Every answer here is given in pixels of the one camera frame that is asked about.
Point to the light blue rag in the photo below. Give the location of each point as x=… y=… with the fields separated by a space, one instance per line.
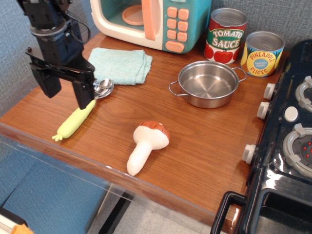
x=121 y=66

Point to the clear acrylic barrier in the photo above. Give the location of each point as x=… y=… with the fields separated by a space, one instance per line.
x=54 y=197

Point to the teal toy microwave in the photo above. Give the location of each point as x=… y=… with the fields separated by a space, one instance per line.
x=168 y=25

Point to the small steel pot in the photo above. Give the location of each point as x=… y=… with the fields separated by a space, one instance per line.
x=207 y=84

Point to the tomato sauce can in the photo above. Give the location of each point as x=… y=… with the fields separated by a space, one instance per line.
x=225 y=32

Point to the plush mushroom toy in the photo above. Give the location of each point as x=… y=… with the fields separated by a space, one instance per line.
x=148 y=136

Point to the black toy stove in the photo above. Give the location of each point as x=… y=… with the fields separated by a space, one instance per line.
x=279 y=184

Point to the pineapple slices can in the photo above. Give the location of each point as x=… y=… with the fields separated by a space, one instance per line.
x=262 y=53

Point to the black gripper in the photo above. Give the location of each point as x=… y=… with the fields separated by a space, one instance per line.
x=59 y=56

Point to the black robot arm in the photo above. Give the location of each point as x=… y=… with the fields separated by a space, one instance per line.
x=48 y=10

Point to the orange object at corner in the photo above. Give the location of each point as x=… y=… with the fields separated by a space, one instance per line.
x=11 y=223

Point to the yellow handled metal spoon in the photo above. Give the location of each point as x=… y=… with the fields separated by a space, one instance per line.
x=74 y=121

